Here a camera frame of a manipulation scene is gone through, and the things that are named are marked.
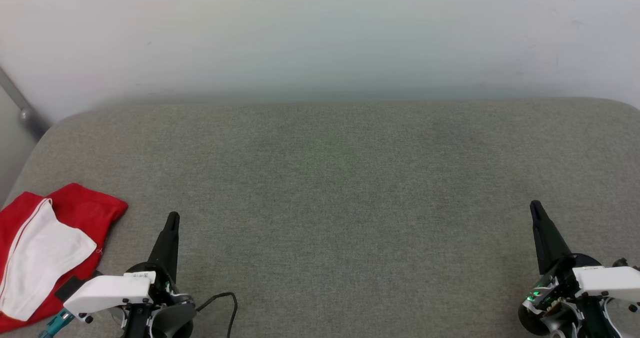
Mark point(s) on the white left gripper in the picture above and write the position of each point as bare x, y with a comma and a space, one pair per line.
110, 293

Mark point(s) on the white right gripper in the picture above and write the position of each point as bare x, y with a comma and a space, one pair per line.
605, 280

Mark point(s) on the red white basketball jersey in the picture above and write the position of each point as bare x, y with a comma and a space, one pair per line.
85, 208

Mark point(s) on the grey metal pole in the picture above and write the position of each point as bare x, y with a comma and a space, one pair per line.
27, 115

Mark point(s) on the grey fabric sofa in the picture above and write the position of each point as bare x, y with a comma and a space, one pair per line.
325, 203

